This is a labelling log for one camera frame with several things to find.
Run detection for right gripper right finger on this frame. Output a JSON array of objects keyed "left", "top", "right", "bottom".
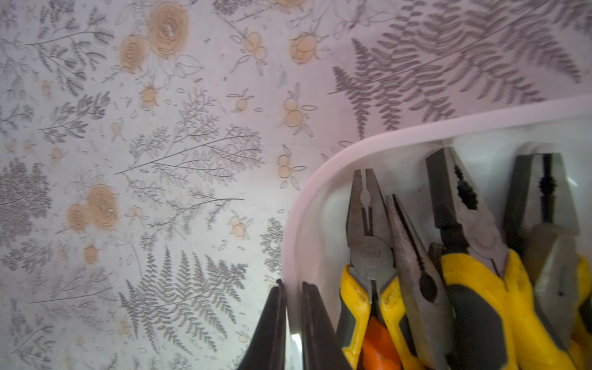
[{"left": 302, "top": 282, "right": 352, "bottom": 370}]

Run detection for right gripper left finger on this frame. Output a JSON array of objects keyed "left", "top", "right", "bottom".
[{"left": 237, "top": 279, "right": 288, "bottom": 370}]

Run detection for orange black long-nose pliers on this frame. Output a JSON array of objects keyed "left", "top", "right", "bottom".
[{"left": 362, "top": 194, "right": 453, "bottom": 369}]

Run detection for white plastic storage box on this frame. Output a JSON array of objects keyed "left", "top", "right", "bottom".
[{"left": 282, "top": 96, "right": 591, "bottom": 369}]

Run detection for yellow black pliers large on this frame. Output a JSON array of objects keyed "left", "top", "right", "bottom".
[{"left": 425, "top": 146, "right": 553, "bottom": 369}]

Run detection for yellow black pliers far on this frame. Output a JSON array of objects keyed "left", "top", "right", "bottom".
[{"left": 504, "top": 153, "right": 591, "bottom": 369}]

